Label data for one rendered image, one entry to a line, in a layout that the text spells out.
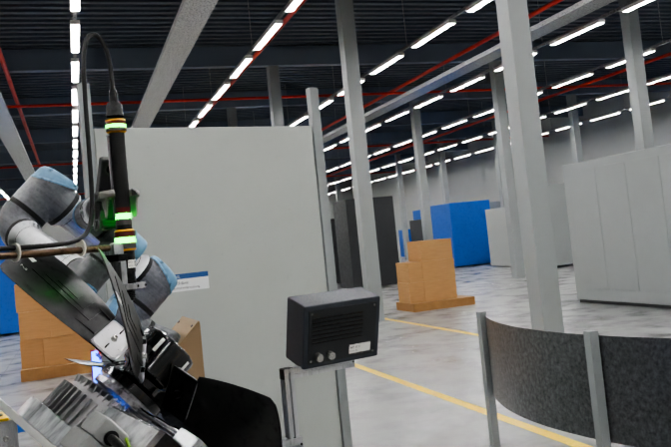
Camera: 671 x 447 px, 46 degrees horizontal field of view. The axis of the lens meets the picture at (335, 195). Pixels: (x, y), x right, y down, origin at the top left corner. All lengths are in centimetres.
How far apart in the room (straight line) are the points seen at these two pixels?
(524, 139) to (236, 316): 516
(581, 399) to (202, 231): 181
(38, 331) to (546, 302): 637
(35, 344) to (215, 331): 736
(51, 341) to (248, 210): 734
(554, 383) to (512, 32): 565
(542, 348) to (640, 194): 868
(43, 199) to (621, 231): 1074
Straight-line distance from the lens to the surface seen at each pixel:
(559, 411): 340
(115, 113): 175
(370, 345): 239
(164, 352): 161
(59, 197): 229
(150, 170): 366
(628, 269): 1234
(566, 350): 329
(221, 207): 376
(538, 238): 833
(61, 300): 166
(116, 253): 169
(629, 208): 1217
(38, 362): 1099
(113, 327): 169
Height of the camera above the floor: 141
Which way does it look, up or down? 3 degrees up
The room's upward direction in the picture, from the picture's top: 6 degrees counter-clockwise
